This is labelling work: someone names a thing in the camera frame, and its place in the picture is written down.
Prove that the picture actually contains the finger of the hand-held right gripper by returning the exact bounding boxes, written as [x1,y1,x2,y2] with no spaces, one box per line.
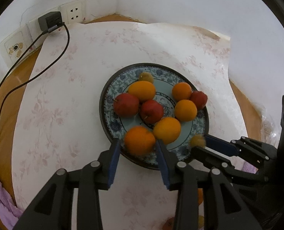
[205,135,278,161]
[191,146,267,185]

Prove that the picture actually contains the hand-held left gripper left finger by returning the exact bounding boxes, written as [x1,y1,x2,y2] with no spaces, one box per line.
[13,138,121,230]

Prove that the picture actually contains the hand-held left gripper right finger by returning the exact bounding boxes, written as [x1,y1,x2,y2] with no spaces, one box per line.
[156,139,262,230]

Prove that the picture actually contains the blue floral ceramic plate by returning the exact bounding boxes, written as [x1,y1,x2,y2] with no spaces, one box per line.
[99,63,209,170]

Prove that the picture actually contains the red apple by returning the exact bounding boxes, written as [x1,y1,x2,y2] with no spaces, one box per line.
[140,100,164,124]
[189,90,208,111]
[113,93,140,118]

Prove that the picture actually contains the large yellow-orange citrus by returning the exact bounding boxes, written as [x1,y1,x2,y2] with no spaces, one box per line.
[128,81,156,102]

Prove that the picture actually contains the clear plastic sheet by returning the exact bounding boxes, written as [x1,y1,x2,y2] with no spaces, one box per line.
[259,105,282,146]

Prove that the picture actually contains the small brown fruit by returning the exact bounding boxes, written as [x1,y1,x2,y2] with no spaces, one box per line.
[162,217,176,230]

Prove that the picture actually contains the floral white table cloth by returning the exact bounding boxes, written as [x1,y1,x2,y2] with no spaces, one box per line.
[11,21,249,230]

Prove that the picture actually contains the purple fleece towel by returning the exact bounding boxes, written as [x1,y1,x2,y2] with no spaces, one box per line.
[0,162,259,230]

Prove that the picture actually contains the dark grey power adapter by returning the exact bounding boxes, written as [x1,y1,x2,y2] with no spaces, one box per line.
[38,11,63,32]

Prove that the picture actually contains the black power cable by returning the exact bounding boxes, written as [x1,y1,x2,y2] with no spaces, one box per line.
[0,23,71,166]

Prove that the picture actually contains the white coaxial wall plate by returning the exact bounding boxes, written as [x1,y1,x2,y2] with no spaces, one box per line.
[0,32,33,66]

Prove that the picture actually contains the white wall socket plate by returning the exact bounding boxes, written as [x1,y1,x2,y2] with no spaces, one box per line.
[26,17,64,42]

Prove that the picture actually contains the white wall power socket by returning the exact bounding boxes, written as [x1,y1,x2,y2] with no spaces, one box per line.
[60,0,87,25]

